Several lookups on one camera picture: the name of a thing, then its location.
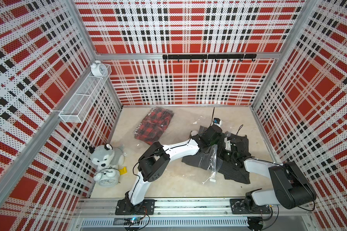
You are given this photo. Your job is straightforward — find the clear plastic vacuum bag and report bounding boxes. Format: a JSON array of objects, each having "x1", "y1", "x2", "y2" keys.
[{"x1": 131, "y1": 105, "x2": 235, "y2": 184}]

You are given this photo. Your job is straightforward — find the red black plaid shirt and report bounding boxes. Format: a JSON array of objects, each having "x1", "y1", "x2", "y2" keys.
[{"x1": 133, "y1": 107, "x2": 174, "y2": 145}]

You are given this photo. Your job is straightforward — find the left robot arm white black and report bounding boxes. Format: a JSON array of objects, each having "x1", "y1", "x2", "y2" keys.
[{"x1": 125, "y1": 124, "x2": 222, "y2": 207}]

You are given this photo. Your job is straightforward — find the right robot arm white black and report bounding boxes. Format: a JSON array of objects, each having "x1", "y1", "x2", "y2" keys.
[{"x1": 217, "y1": 136, "x2": 317, "y2": 213}]

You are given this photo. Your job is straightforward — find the yellow small block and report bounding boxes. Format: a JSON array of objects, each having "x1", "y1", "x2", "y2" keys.
[{"x1": 119, "y1": 167, "x2": 127, "y2": 175}]

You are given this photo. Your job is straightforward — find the grey husky plush toy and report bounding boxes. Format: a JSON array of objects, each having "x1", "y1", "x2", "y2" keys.
[{"x1": 89, "y1": 143, "x2": 127, "y2": 171}]

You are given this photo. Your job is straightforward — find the white alarm clock on floor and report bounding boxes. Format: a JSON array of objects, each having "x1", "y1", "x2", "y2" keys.
[{"x1": 93, "y1": 168, "x2": 120, "y2": 187}]

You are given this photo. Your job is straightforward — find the white alarm clock on shelf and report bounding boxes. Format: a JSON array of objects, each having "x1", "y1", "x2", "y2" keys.
[{"x1": 91, "y1": 60, "x2": 108, "y2": 77}]

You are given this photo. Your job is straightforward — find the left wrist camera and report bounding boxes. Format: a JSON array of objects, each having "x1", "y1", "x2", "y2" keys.
[{"x1": 213, "y1": 117, "x2": 222, "y2": 127}]

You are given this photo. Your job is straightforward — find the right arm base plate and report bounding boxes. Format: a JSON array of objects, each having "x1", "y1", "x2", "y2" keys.
[{"x1": 230, "y1": 198, "x2": 271, "y2": 215}]

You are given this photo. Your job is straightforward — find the black hook rail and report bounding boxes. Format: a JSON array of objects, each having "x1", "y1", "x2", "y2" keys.
[{"x1": 163, "y1": 54, "x2": 257, "y2": 61}]

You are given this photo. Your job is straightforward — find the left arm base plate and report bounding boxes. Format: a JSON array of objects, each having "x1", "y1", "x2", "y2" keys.
[{"x1": 115, "y1": 199, "x2": 156, "y2": 215}]

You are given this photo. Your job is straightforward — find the electronics board with cables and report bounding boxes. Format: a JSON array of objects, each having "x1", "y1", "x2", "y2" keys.
[{"x1": 113, "y1": 217, "x2": 151, "y2": 231}]

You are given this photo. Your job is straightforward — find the white wire mesh shelf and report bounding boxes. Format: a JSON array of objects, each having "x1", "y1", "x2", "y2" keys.
[{"x1": 59, "y1": 64, "x2": 111, "y2": 123}]

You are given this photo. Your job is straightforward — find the aluminium mounting rail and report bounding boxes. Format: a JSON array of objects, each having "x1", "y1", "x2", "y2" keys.
[{"x1": 72, "y1": 197, "x2": 313, "y2": 218}]

